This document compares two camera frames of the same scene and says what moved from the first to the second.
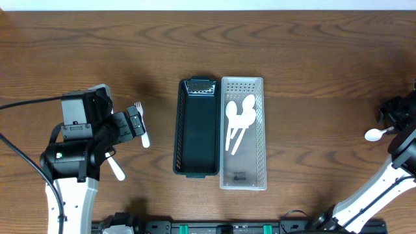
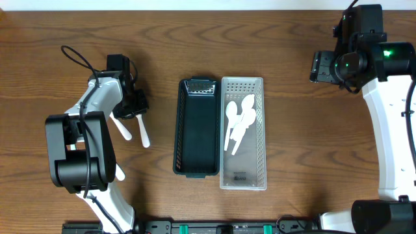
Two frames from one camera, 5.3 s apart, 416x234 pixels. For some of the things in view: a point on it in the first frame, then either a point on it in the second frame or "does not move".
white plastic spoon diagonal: [248, 103] does not move
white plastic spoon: [248, 118] does not move
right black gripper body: [403, 112] to [323, 63]
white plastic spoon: [231, 111] does not move
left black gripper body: [123, 127] to [133, 106]
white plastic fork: [145, 139] does not move
